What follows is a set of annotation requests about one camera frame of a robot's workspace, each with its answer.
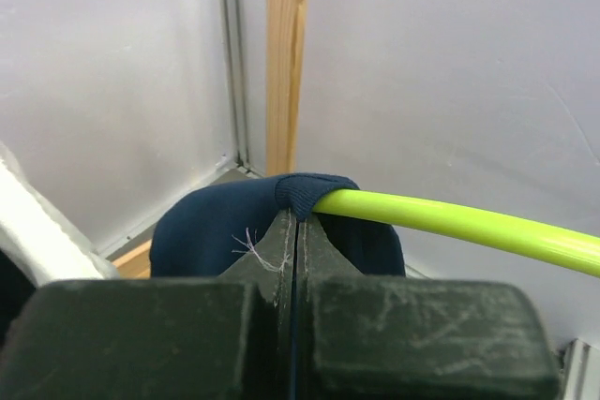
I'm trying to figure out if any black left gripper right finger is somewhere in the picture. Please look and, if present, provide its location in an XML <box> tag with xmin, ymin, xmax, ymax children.
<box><xmin>294</xmin><ymin>218</ymin><xmax>561</xmax><ymax>399</ymax></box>

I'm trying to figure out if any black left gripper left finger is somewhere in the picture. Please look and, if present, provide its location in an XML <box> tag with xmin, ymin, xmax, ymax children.
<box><xmin>1</xmin><ymin>212</ymin><xmax>295</xmax><ymax>399</ymax></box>

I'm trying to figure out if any navy blue t shirt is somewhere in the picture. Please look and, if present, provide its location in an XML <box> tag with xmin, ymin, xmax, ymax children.
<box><xmin>149</xmin><ymin>173</ymin><xmax>406</xmax><ymax>277</ymax></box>

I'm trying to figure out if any lime green hanger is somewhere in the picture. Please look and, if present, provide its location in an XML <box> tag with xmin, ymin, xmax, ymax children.
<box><xmin>313</xmin><ymin>189</ymin><xmax>599</xmax><ymax>277</ymax></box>

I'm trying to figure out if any wooden clothes rack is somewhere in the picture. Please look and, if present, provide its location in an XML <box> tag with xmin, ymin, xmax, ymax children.
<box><xmin>112</xmin><ymin>0</ymin><xmax>313</xmax><ymax>279</ymax></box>

